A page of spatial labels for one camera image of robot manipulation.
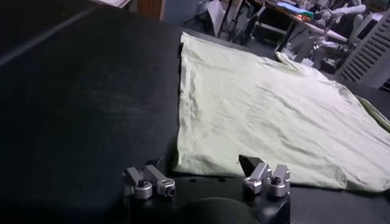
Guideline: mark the white air cooler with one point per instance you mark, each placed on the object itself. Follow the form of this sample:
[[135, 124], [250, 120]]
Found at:
[[368, 51]]

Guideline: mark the white standing desk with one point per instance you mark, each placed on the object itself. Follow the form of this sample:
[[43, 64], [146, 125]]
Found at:
[[304, 22]]

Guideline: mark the white reflector board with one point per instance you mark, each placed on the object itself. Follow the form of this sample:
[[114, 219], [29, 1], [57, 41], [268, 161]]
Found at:
[[213, 15]]

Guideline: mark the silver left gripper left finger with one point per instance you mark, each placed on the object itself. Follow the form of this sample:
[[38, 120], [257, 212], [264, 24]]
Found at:
[[146, 181]]

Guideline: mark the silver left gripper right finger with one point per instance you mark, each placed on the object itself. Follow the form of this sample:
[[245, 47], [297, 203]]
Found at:
[[262, 176]]

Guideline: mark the white humanoid robot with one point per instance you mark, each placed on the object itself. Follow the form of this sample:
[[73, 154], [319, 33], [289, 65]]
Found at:
[[341, 9]]

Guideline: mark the colourful cloth pile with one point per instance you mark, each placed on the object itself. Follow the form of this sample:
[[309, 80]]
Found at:
[[294, 8]]

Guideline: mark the light green t-shirt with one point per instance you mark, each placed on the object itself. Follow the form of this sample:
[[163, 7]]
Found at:
[[259, 115]]

